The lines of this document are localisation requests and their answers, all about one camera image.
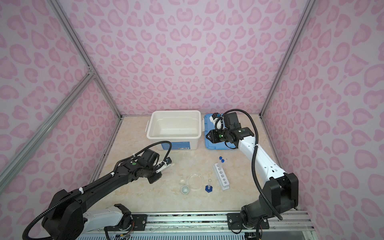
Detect blue capped test tube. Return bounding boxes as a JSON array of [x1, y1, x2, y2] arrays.
[[219, 160, 225, 174], [217, 156, 224, 171]]

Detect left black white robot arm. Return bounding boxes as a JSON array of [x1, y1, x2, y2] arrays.
[[42, 149, 172, 240]]

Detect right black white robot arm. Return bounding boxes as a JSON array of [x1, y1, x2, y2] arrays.
[[206, 109, 299, 228]]

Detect blue plastic bin lid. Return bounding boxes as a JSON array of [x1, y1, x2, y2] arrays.
[[204, 114, 235, 150]]

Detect white plastic storage bin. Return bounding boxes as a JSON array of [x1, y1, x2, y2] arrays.
[[146, 110, 204, 150]]

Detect clear petri dish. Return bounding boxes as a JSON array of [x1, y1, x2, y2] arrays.
[[187, 173, 204, 191]]

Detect white test tube rack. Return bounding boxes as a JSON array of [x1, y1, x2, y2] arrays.
[[213, 163, 230, 191]]

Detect blue base graduated cylinder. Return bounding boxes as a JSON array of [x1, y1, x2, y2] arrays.
[[205, 179, 213, 193]]

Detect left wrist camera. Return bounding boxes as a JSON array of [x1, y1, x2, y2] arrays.
[[154, 161, 173, 173]]

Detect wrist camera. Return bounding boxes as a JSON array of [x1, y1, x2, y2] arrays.
[[210, 113, 222, 124], [154, 161, 173, 173]]

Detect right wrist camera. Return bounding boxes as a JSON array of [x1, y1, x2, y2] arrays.
[[210, 113, 222, 124]]

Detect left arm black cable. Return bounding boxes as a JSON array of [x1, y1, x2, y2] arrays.
[[22, 140, 173, 240]]

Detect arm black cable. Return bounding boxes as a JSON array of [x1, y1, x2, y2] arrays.
[[22, 140, 173, 240], [214, 108, 283, 221]]

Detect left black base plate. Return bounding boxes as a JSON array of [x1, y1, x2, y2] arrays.
[[105, 214, 148, 232]]

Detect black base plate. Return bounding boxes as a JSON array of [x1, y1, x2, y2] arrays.
[[226, 213, 270, 232], [105, 214, 148, 232]]

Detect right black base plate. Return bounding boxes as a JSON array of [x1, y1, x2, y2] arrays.
[[226, 213, 270, 232]]

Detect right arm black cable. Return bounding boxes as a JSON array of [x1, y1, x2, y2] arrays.
[[214, 108, 283, 221]]

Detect aluminium mounting rail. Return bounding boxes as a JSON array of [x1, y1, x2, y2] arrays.
[[78, 210, 319, 240]]

